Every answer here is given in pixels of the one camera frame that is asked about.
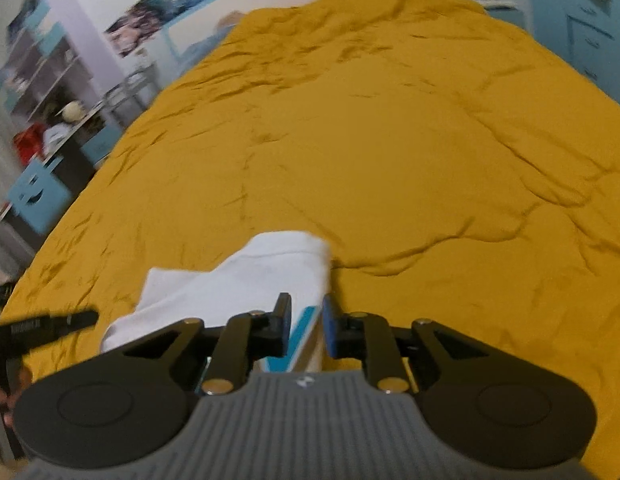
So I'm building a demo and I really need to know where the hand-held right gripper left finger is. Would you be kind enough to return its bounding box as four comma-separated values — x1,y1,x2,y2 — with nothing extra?
122,292,293,395

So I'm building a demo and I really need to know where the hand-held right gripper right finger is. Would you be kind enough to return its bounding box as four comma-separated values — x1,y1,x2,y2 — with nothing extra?
322,294,497,395

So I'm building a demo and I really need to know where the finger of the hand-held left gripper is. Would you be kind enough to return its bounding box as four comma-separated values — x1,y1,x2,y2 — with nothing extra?
0,309,100,350

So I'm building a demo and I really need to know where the white small garment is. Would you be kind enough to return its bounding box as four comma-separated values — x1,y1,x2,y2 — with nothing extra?
100,231,332,376

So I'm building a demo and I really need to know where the person's left hand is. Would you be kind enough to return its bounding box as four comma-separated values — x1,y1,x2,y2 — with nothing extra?
0,366,34,428

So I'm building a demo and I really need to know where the blue chair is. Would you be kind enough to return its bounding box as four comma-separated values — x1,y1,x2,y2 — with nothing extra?
7,154,74,237

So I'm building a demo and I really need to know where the red bag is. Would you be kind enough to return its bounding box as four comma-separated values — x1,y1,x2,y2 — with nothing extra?
14,124,44,167

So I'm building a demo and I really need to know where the yellow blanket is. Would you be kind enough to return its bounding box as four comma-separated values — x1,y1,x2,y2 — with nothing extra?
0,0,620,480

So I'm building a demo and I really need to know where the white shelf unit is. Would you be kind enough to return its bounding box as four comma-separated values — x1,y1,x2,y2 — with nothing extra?
0,0,161,128

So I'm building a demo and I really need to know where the blue wardrobe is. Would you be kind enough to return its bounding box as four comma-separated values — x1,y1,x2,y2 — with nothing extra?
525,0,620,113

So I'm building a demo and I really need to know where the wall poster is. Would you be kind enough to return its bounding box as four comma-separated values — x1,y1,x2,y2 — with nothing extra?
104,0,173,58

